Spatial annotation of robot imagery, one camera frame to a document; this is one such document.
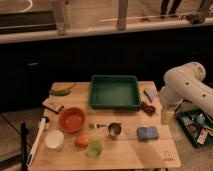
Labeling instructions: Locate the orange tomato toy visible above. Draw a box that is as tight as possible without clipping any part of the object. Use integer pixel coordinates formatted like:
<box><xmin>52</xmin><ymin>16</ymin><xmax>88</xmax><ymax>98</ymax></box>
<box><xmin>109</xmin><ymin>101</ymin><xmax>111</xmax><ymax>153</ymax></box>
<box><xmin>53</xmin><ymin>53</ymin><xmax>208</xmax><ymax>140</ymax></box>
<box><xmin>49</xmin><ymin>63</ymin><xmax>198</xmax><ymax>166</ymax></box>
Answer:
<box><xmin>75</xmin><ymin>133</ymin><xmax>90</xmax><ymax>147</ymax></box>

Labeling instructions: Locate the bunch of dark grapes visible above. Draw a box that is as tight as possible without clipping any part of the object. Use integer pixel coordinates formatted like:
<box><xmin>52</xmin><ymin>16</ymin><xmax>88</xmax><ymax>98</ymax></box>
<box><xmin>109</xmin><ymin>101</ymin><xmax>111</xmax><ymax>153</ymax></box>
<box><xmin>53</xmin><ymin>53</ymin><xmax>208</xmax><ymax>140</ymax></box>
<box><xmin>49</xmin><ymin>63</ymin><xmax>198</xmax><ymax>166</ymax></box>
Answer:
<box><xmin>141</xmin><ymin>102</ymin><xmax>156</xmax><ymax>116</ymax></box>

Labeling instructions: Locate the black pole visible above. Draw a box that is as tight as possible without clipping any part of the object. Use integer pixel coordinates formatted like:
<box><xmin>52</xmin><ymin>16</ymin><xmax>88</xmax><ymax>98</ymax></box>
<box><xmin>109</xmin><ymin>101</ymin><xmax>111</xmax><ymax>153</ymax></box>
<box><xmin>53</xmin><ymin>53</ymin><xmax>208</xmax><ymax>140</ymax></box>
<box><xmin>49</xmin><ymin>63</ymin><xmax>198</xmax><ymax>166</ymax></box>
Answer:
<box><xmin>21</xmin><ymin>123</ymin><xmax>28</xmax><ymax>171</ymax></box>

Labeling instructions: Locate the green plastic tray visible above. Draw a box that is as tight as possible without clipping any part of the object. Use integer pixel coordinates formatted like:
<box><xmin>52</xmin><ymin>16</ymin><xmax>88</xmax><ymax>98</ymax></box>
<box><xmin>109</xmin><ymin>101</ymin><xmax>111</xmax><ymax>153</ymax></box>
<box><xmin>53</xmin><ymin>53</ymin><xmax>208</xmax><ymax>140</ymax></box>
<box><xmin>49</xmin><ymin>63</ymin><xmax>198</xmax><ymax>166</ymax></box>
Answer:
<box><xmin>88</xmin><ymin>75</ymin><xmax>141</xmax><ymax>110</ymax></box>

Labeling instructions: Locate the blue sponge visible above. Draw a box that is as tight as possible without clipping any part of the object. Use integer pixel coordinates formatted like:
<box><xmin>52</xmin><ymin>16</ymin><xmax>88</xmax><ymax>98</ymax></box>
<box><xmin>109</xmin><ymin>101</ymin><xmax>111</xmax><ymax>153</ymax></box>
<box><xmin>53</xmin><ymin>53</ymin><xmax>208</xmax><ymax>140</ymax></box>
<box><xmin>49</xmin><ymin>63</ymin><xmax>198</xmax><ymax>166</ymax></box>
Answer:
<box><xmin>137</xmin><ymin>126</ymin><xmax>159</xmax><ymax>141</ymax></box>

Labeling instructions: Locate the green chili pepper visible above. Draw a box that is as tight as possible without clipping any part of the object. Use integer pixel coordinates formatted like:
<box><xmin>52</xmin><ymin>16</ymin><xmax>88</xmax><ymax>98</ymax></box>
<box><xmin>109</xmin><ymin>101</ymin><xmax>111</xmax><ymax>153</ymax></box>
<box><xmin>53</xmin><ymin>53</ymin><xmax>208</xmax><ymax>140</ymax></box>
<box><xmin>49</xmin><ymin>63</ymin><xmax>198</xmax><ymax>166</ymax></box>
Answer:
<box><xmin>49</xmin><ymin>90</ymin><xmax>71</xmax><ymax>96</ymax></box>

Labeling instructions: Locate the green cup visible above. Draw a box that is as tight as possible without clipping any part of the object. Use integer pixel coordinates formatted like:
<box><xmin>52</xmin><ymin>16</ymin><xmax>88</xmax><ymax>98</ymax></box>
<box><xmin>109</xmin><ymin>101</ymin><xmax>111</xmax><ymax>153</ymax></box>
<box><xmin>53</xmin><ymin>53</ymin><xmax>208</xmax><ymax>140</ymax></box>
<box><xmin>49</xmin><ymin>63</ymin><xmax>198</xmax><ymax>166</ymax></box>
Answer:
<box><xmin>86</xmin><ymin>140</ymin><xmax>103</xmax><ymax>157</ymax></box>

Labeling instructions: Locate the orange bowl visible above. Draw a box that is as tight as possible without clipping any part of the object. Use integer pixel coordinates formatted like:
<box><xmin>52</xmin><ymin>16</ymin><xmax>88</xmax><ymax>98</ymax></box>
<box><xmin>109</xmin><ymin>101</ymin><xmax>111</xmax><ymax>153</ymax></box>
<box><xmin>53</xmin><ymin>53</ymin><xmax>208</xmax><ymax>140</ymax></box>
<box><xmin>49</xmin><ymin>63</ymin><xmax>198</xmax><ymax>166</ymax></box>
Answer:
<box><xmin>58</xmin><ymin>107</ymin><xmax>86</xmax><ymax>133</ymax></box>

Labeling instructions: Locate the white handled brush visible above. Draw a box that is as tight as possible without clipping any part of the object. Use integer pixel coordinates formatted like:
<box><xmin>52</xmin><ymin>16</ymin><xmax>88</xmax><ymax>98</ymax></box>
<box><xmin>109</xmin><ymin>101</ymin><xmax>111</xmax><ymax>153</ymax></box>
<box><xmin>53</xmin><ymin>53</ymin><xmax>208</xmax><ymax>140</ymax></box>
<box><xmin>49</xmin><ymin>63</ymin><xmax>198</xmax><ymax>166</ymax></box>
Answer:
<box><xmin>26</xmin><ymin>116</ymin><xmax>49</xmax><ymax>166</ymax></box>

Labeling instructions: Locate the metal measuring cup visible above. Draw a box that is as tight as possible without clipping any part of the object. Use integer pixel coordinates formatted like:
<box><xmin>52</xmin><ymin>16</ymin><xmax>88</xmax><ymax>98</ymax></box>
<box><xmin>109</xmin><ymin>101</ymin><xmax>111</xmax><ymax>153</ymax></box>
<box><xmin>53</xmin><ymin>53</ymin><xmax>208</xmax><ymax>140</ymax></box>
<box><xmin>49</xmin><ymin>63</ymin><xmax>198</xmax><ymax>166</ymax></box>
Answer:
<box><xmin>89</xmin><ymin>122</ymin><xmax>122</xmax><ymax>139</ymax></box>

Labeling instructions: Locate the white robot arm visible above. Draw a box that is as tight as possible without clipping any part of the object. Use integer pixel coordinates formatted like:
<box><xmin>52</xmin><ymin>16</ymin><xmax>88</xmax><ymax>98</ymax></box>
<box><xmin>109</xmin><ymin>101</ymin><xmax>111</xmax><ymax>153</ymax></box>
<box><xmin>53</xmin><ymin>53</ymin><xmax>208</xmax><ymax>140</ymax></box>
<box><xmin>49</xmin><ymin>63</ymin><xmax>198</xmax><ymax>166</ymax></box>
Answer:
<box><xmin>159</xmin><ymin>62</ymin><xmax>213</xmax><ymax>125</ymax></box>

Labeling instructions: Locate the small brown box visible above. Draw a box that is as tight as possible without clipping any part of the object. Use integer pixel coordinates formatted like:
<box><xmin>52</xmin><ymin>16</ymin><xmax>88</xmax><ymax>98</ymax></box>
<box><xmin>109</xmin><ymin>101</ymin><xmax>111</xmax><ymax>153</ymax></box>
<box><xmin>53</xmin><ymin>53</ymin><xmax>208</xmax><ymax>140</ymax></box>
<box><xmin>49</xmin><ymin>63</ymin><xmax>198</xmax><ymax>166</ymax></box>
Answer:
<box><xmin>42</xmin><ymin>98</ymin><xmax>64</xmax><ymax>114</ymax></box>

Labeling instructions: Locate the green bin with items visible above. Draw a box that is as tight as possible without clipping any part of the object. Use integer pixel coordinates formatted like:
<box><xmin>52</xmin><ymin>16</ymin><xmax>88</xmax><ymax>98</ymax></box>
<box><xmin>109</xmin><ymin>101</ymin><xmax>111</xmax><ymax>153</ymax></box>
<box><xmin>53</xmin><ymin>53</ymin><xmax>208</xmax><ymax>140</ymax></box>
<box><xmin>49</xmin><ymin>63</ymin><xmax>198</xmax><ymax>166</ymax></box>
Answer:
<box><xmin>176</xmin><ymin>109</ymin><xmax>213</xmax><ymax>148</ymax></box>

